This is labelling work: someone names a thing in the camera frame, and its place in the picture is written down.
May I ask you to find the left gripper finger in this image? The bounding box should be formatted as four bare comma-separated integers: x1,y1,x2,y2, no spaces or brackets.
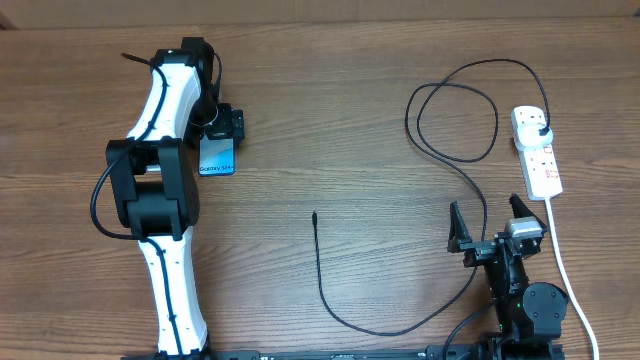
232,109,245,147
183,112,204,149

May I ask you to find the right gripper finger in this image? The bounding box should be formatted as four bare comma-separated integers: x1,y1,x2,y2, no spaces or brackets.
509,193,549,233
447,201,473,253

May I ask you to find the blue Galaxy smartphone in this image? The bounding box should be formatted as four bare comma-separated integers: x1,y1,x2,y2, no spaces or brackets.
198,137,235,176

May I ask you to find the black charging cable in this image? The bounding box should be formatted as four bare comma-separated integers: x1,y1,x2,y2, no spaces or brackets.
311,58,552,337

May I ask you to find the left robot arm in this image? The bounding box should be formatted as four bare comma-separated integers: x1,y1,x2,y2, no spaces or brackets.
97,37,246,359

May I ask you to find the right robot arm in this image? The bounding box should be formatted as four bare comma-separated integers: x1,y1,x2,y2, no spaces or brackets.
442,194,568,359

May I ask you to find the white charger plug adapter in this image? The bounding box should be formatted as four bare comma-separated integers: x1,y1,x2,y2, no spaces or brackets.
514,123,554,151

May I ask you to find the white power strip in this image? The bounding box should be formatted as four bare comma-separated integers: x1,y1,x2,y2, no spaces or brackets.
511,106,563,201

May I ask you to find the white power strip cord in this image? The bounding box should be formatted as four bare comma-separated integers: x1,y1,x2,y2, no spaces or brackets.
543,197,600,360

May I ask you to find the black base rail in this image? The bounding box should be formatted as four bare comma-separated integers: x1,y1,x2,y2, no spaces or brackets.
121,345,565,360

